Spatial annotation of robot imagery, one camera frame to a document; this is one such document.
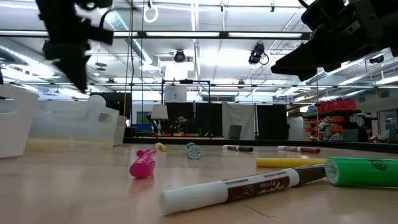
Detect row of coloured blocks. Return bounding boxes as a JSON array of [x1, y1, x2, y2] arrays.
[[160, 133, 201, 138]]

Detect black partition panel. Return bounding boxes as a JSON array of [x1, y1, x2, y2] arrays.
[[164, 102, 223, 138], [90, 92, 133, 129], [256, 105, 287, 141]]

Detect grey translucent plastic bin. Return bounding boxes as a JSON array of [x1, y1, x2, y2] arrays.
[[112, 114, 127, 147]]

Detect green highlighter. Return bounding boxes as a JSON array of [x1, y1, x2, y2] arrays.
[[324, 156, 398, 188]]

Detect person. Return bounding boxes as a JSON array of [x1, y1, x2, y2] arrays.
[[169, 114, 200, 135]]

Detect black aluminium table frame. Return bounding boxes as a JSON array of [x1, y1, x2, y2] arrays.
[[0, 30, 398, 154]]

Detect white hanging ring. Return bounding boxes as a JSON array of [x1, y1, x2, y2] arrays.
[[143, 5, 159, 24]]

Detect white hanging sheet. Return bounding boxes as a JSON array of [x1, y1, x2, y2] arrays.
[[221, 101, 257, 141]]

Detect red storage bins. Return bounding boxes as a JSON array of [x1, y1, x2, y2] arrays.
[[318, 99, 357, 113]]

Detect black dry erase marker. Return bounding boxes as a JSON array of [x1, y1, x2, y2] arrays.
[[222, 144, 254, 153]]

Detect clear plastic bin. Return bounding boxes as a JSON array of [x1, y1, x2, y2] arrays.
[[27, 98, 120, 149]]

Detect dark storage shelf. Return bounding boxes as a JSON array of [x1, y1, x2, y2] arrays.
[[303, 108, 379, 142]]

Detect white shade table lamp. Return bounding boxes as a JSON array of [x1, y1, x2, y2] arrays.
[[150, 104, 169, 137]]

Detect black overhead camera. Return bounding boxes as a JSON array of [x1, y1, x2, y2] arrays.
[[173, 49, 187, 63]]

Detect pink highlighter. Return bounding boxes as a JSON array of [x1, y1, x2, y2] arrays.
[[129, 151, 156, 180], [136, 146, 158, 157]]

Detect brown dry erase marker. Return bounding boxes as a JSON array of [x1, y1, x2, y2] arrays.
[[159, 164, 326, 216], [277, 145, 322, 154]]

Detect black camera with cable loop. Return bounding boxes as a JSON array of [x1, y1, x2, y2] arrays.
[[248, 42, 270, 66]]

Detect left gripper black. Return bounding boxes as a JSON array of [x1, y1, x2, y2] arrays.
[[35, 0, 114, 93]]

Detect white plastic bin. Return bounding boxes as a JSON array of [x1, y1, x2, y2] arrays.
[[0, 84, 40, 160]]

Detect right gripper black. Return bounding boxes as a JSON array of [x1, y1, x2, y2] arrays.
[[270, 0, 398, 82]]

